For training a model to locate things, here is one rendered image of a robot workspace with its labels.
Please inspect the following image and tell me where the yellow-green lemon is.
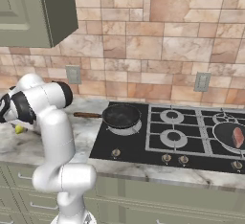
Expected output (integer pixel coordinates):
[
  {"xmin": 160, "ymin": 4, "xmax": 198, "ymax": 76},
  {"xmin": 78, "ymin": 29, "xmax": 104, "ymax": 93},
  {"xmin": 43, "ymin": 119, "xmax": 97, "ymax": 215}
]
[{"xmin": 14, "ymin": 123, "xmax": 26, "ymax": 135}]

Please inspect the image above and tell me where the red raw steak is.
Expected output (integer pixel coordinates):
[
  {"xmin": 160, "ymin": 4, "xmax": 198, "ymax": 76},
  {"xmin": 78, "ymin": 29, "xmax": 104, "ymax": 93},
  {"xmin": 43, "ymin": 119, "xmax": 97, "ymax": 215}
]
[{"xmin": 232, "ymin": 126, "xmax": 245, "ymax": 149}]

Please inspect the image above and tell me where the brass hob knob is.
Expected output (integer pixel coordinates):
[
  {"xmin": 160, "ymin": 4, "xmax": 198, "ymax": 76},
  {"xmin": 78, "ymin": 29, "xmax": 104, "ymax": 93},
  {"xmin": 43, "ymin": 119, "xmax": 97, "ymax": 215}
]
[
  {"xmin": 111, "ymin": 147, "xmax": 122, "ymax": 158},
  {"xmin": 231, "ymin": 159, "xmax": 244, "ymax": 171},
  {"xmin": 178, "ymin": 154, "xmax": 189, "ymax": 166},
  {"xmin": 161, "ymin": 153, "xmax": 172, "ymax": 165}
]

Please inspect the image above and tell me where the black gas hob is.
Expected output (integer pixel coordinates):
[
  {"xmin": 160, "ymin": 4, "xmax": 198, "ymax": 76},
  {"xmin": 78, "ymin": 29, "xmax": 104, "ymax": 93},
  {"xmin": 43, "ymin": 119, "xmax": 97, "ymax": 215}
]
[{"xmin": 88, "ymin": 101, "xmax": 245, "ymax": 175}]

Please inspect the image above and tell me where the green base cupboard front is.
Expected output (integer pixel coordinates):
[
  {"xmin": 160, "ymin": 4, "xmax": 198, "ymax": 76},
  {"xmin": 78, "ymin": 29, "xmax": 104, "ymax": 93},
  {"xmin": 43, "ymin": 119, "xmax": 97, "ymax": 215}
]
[{"xmin": 83, "ymin": 174, "xmax": 245, "ymax": 224}]

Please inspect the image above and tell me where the green drawer front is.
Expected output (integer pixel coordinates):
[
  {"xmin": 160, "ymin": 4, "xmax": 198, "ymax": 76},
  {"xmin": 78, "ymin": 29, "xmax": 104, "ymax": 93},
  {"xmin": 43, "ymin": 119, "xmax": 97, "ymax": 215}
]
[
  {"xmin": 15, "ymin": 188, "xmax": 62, "ymax": 217},
  {"xmin": 5, "ymin": 163, "xmax": 41, "ymax": 191}
]

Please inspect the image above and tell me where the black pan with wooden handle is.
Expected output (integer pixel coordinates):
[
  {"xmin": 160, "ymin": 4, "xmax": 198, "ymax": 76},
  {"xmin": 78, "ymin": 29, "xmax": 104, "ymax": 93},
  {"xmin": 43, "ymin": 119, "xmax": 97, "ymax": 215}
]
[{"xmin": 73, "ymin": 102, "xmax": 143, "ymax": 130}]

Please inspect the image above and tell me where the grey wall socket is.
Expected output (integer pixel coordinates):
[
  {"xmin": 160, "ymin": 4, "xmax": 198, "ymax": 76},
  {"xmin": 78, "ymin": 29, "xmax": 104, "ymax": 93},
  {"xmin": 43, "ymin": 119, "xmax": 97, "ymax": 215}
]
[
  {"xmin": 193, "ymin": 71, "xmax": 212, "ymax": 93},
  {"xmin": 65, "ymin": 65, "xmax": 82, "ymax": 85}
]

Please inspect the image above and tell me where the silver drawer handle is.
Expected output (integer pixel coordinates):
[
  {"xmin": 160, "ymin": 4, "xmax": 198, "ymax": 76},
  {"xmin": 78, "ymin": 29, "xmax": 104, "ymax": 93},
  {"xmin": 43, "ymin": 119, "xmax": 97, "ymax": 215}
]
[
  {"xmin": 29, "ymin": 201, "xmax": 59, "ymax": 211},
  {"xmin": 17, "ymin": 172, "xmax": 33, "ymax": 182}
]

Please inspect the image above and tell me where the green wall cupboard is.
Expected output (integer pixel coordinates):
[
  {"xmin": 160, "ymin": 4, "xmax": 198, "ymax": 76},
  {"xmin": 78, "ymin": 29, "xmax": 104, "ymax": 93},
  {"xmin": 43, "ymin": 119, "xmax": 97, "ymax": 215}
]
[{"xmin": 0, "ymin": 0, "xmax": 79, "ymax": 49}]

